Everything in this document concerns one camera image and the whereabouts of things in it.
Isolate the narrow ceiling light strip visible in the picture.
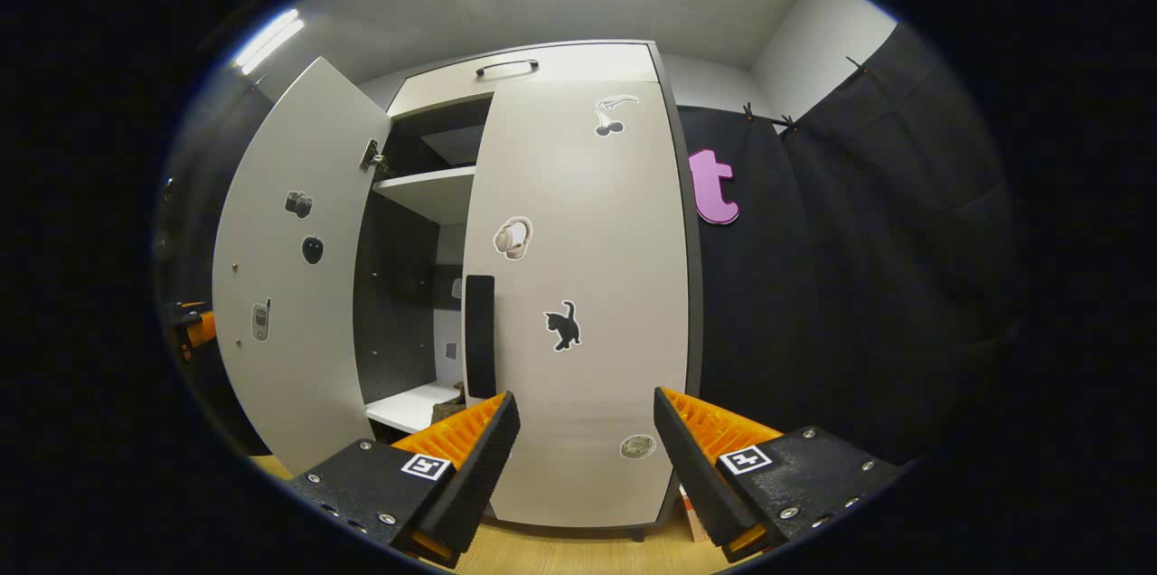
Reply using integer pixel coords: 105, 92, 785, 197
232, 7, 306, 76

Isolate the black backdrop cloth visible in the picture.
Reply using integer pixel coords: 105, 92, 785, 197
678, 19, 1022, 467

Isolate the black door handle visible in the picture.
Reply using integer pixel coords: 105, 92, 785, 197
464, 275, 496, 400

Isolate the white shoe cabinet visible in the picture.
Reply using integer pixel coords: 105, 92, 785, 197
353, 39, 706, 544

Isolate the brown fuzzy shoe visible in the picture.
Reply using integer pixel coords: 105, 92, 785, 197
432, 382, 467, 427

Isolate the brown cardboard box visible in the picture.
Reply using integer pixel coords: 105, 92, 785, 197
678, 485, 715, 544

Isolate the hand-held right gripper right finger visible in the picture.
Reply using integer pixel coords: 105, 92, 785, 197
653, 385, 905, 563

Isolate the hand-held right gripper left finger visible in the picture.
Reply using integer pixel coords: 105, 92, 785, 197
287, 390, 522, 569

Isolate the white cabinet shelf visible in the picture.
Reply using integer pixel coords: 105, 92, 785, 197
366, 381, 462, 434
372, 165, 477, 225

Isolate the white cabinet drawer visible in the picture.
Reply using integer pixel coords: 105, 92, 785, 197
387, 42, 661, 118

